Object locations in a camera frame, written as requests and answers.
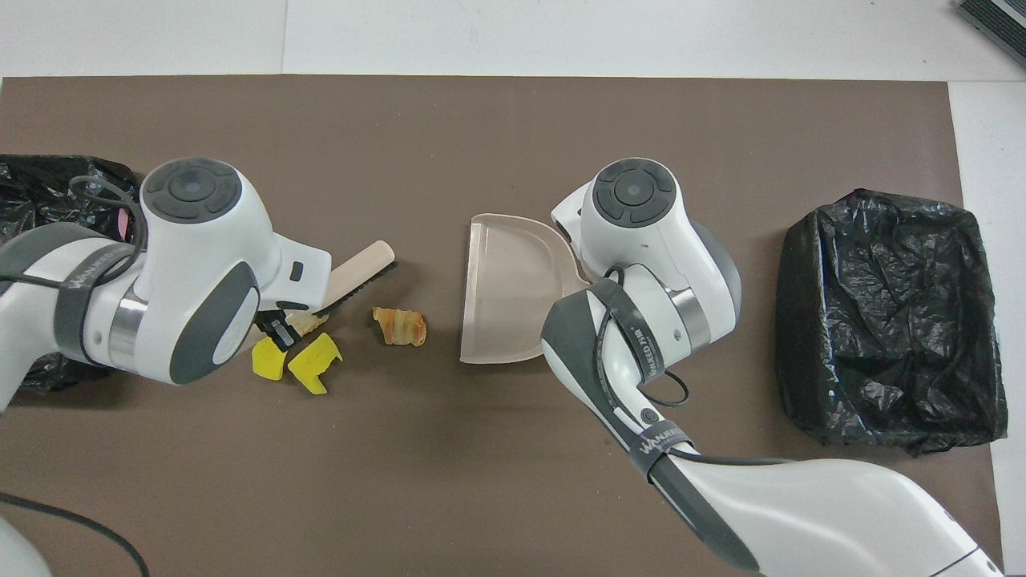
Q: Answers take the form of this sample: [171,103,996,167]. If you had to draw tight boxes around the beige plastic dustpan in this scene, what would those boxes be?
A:
[459,213,594,365]

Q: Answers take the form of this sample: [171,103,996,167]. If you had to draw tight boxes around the black bag lined bin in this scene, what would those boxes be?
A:
[774,188,1008,456]

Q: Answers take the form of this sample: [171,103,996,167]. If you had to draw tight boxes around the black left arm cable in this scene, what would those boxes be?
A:
[0,175,153,577]

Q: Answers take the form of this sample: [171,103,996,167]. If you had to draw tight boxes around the dark grey ribbed panel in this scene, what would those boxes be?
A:
[955,0,1026,69]

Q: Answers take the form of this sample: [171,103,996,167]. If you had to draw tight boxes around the beige hand brush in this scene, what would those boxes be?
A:
[303,240,399,331]

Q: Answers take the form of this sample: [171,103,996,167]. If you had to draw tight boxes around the black bag bin pink spot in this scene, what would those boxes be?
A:
[0,154,141,393]

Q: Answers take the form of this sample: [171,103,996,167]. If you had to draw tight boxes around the brown table mat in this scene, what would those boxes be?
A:
[0,75,1004,577]

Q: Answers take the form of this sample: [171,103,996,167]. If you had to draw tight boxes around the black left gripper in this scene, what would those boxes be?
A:
[255,311,301,352]

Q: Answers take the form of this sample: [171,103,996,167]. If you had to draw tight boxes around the orange striped croissant toy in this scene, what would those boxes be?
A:
[372,307,428,347]

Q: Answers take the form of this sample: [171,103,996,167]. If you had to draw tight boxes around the yellow sponge piece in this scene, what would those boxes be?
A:
[287,333,344,396]
[252,337,288,381]

